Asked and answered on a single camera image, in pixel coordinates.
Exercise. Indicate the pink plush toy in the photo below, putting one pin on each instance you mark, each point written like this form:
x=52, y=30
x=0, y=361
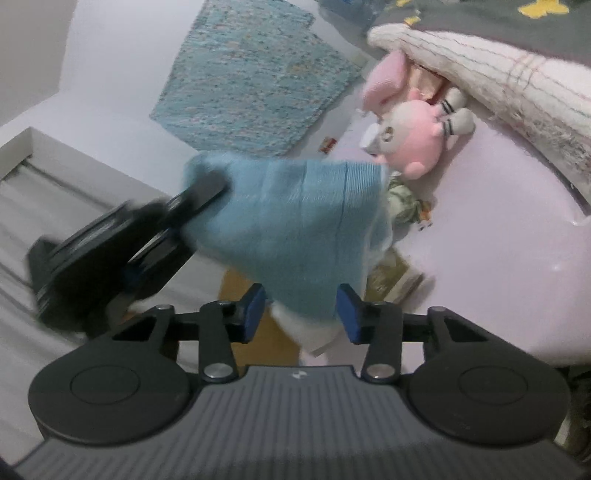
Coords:
x=415, y=134

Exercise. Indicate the light blue towel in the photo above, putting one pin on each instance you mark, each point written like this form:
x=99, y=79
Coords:
x=286, y=221

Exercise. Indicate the pale curtain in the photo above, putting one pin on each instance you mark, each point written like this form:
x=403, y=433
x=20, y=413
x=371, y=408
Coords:
x=83, y=207

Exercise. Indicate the teal patterned rug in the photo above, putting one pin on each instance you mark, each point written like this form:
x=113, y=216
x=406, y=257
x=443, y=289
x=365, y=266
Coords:
x=249, y=78

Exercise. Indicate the pink balloon print sheet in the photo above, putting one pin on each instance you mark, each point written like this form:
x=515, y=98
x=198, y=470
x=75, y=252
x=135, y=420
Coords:
x=498, y=230

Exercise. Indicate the grey blanket with yellow stars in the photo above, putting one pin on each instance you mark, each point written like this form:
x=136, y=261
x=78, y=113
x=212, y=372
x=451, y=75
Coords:
x=485, y=18

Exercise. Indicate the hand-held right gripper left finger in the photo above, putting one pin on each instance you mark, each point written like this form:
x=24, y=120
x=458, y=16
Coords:
x=254, y=309

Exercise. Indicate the green and white floral cloth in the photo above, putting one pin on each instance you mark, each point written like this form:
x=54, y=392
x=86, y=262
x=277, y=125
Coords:
x=404, y=203

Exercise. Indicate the white checked quilt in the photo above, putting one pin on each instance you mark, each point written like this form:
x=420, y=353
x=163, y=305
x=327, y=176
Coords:
x=508, y=78

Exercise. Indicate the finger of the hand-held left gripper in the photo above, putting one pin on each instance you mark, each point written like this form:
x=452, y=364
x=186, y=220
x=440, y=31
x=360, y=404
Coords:
x=203, y=189
x=157, y=263

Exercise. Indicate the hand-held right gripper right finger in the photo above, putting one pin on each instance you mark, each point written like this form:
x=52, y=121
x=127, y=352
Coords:
x=350, y=314

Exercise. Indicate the gold foil box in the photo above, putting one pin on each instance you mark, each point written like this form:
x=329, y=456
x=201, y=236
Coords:
x=392, y=277

